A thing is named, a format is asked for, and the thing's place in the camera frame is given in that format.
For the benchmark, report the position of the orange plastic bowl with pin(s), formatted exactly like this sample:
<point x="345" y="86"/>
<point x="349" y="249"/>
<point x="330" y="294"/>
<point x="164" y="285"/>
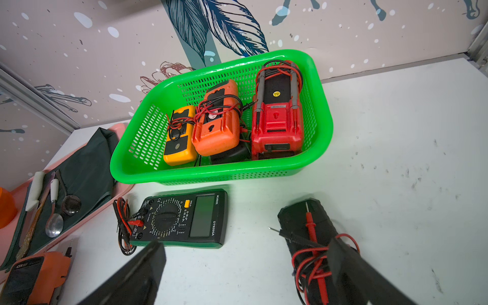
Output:
<point x="8" y="210"/>

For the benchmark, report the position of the red multimeter with leads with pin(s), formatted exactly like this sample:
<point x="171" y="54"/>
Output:
<point x="277" y="128"/>

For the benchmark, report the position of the green plastic basket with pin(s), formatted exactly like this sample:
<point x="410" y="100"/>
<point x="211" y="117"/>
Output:
<point x="138" y="158"/>

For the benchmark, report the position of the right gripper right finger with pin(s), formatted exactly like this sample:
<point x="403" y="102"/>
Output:
<point x="356" y="281"/>

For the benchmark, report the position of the small black multimeter with leads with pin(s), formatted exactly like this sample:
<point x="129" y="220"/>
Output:
<point x="308" y="231"/>

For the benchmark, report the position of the yellow multimeter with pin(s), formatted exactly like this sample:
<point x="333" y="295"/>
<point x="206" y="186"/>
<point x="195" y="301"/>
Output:
<point x="179" y="148"/>

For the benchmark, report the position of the dark green cloth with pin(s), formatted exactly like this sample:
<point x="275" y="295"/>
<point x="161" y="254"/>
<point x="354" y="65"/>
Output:
<point x="85" y="174"/>

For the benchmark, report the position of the small orange-black multimeter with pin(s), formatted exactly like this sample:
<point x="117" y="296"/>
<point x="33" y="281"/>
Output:
<point x="37" y="279"/>

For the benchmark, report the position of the dark green multimeter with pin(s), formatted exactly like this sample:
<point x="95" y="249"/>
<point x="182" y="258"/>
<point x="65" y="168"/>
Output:
<point x="197" y="219"/>

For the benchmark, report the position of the large orange multimeter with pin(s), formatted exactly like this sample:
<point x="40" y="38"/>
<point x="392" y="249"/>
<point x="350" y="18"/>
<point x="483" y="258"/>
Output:
<point x="217" y="120"/>

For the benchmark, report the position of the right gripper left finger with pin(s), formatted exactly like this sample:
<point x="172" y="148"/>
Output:
<point x="137" y="282"/>

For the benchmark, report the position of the knife on cutting board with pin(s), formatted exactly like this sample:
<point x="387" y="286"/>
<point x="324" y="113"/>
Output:
<point x="31" y="206"/>

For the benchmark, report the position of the metal spoon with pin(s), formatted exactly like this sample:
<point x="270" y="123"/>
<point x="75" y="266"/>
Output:
<point x="55" y="223"/>

